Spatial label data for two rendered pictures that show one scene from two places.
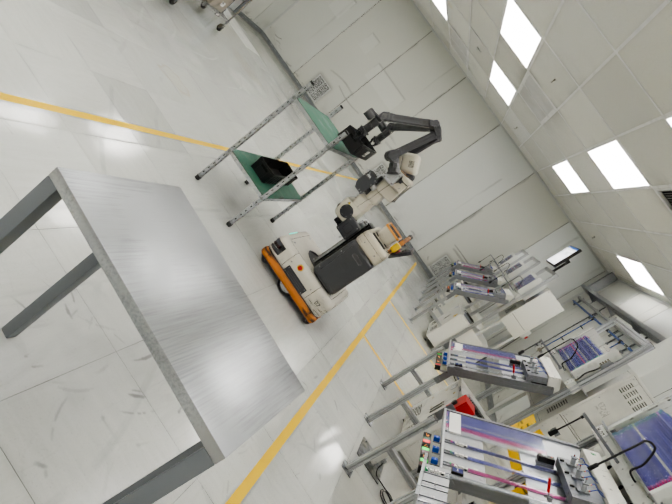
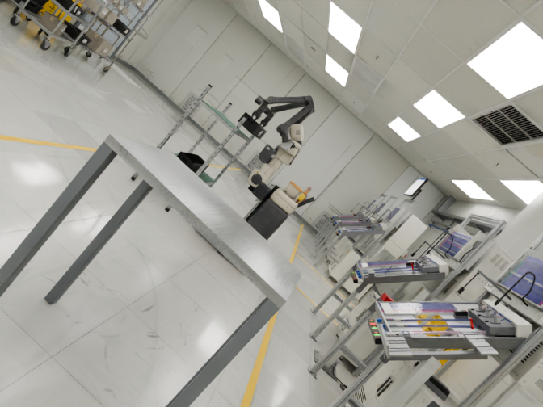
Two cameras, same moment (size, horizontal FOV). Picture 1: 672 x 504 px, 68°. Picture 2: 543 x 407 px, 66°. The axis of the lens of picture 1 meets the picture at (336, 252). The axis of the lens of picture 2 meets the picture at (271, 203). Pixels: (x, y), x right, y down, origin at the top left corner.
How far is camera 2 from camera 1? 0.43 m
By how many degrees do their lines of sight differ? 8
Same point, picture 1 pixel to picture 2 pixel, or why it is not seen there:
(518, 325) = (397, 247)
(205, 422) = (265, 281)
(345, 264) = (267, 219)
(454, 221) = (324, 185)
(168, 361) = (228, 246)
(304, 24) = (169, 57)
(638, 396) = (505, 262)
